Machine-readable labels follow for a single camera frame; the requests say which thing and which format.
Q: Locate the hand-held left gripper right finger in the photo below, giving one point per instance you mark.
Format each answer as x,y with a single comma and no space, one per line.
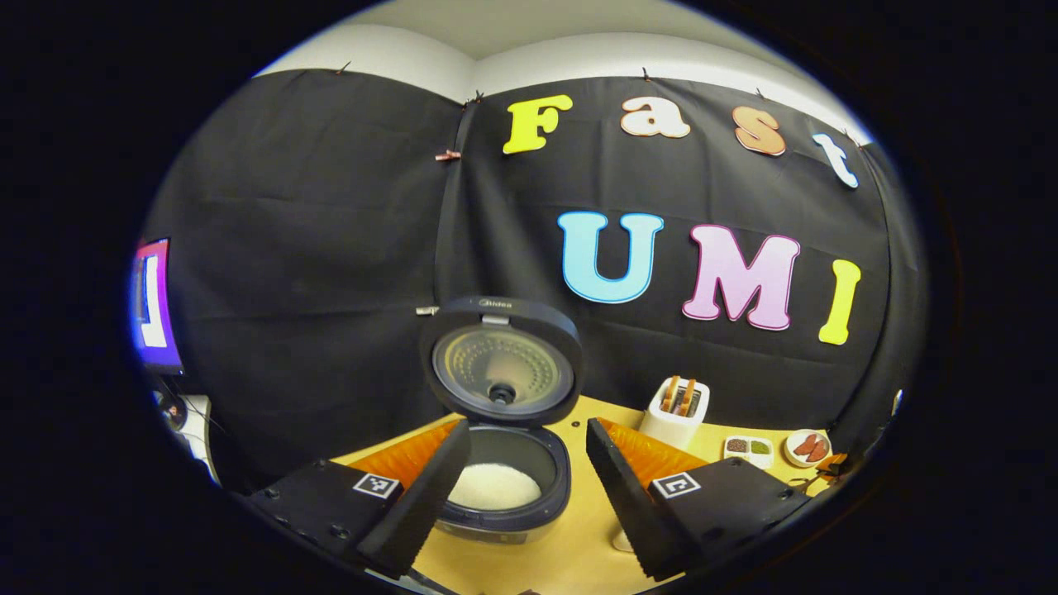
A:
628,504

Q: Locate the white object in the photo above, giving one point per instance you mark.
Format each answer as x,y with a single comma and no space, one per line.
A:
198,438

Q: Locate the bread slice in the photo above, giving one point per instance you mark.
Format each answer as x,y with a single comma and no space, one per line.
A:
669,395
688,398

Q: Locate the computer monitor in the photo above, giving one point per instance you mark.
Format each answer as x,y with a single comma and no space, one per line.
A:
157,306

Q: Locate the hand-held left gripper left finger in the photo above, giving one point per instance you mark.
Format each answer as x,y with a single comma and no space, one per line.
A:
421,504

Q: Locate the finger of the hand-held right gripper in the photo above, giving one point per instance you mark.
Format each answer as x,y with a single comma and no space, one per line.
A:
836,464

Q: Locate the black backdrop cloth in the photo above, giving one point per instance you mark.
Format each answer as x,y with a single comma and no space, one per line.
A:
314,231

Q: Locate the red meat slice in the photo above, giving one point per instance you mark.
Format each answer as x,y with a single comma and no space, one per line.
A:
804,445
818,452

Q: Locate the white round plate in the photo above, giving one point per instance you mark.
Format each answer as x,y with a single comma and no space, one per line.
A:
790,454

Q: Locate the dark grey rice cooker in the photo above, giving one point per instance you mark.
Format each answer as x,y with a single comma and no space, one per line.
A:
529,310

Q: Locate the white rice heap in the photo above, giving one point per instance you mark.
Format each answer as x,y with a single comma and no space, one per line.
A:
496,487

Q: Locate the white divided bean dish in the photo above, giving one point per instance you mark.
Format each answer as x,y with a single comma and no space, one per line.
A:
748,459

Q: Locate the white toaster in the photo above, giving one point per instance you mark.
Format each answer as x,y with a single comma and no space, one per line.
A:
698,413

